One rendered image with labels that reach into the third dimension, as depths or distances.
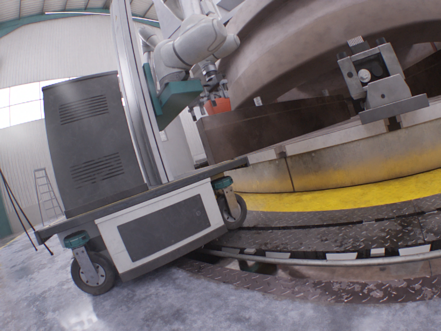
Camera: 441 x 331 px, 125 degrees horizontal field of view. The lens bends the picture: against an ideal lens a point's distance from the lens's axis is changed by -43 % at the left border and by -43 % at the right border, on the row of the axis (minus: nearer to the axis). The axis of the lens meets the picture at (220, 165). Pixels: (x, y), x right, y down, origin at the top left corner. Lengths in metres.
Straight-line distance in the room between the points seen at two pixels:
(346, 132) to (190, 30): 0.85
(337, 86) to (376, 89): 5.19
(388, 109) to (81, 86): 1.19
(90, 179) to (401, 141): 1.33
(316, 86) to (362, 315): 5.69
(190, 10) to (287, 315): 1.16
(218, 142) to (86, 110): 1.04
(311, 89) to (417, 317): 5.64
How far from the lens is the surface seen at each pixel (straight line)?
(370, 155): 1.10
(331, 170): 1.15
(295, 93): 5.48
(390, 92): 0.90
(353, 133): 1.06
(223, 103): 1.68
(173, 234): 0.75
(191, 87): 0.91
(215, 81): 1.18
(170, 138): 4.78
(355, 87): 1.23
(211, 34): 0.87
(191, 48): 0.89
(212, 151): 1.52
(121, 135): 0.81
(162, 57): 0.99
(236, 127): 1.66
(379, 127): 1.05
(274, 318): 0.48
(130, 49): 1.13
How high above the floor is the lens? 0.36
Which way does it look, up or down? 3 degrees down
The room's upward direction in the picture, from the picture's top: 18 degrees counter-clockwise
